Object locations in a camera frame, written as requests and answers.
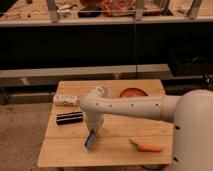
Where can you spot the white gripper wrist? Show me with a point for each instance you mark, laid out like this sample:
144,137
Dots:
94,122

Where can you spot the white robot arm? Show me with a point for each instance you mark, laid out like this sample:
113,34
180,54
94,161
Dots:
191,114

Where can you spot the black rectangular block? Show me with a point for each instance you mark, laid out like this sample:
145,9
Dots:
69,118

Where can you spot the wooden table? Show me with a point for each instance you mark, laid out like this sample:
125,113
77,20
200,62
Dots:
63,146

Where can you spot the orange carrot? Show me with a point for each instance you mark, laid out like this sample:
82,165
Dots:
142,147

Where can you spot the red bowl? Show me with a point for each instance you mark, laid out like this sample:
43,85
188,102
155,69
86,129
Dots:
132,92

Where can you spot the long workbench shelf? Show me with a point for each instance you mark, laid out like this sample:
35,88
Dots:
51,76

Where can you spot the red clutter on bench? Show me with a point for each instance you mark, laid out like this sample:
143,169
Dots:
114,8

